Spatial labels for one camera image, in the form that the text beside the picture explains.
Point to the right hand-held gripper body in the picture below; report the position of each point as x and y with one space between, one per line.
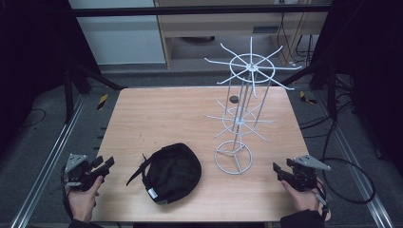
304 172

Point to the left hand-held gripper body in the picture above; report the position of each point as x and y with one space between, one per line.
77 171

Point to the person's right hand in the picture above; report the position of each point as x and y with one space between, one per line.
303 199

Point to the person's left hand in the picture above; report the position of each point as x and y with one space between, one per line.
83 202

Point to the yellow black striped tape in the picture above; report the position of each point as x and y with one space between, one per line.
102 101
306 97

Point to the black cap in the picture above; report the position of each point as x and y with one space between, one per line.
172 172

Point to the black metal stand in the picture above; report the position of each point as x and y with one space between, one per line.
68 91
331 91

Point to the black round table plug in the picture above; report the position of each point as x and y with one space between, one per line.
234 99

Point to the white cabinet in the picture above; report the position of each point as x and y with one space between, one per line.
120 41

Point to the light wooden desk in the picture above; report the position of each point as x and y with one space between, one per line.
202 27

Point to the black horizontal bar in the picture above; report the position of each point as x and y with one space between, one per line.
190 11

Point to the aluminium floor rail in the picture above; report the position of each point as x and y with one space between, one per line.
50 152
358 177

